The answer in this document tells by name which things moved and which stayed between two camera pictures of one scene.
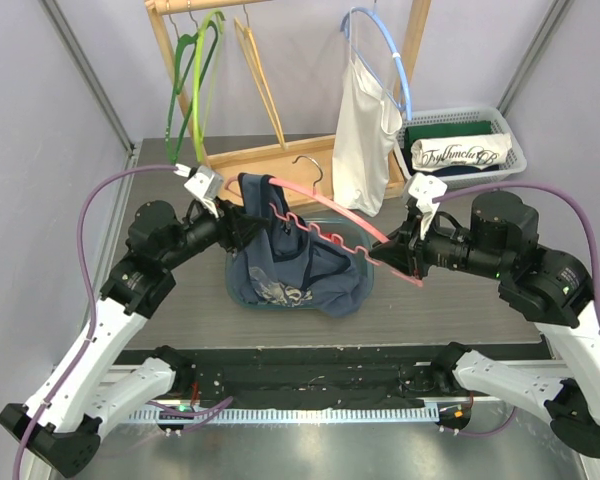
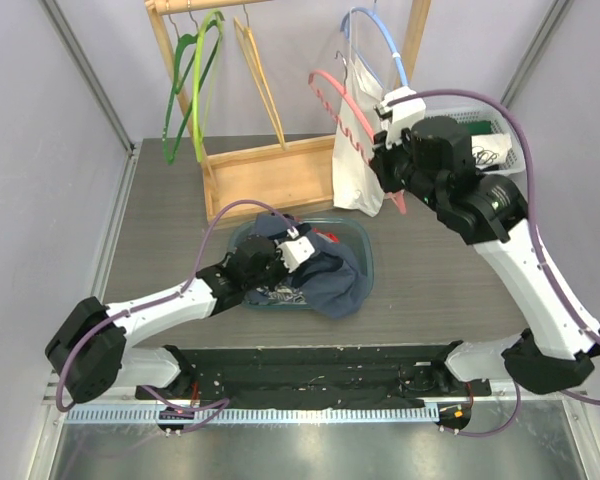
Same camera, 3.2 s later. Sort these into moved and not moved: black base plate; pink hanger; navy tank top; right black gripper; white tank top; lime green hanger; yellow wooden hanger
Moved: right black gripper; pink hanger; navy tank top
Not moved: black base plate; lime green hanger; white tank top; yellow wooden hanger
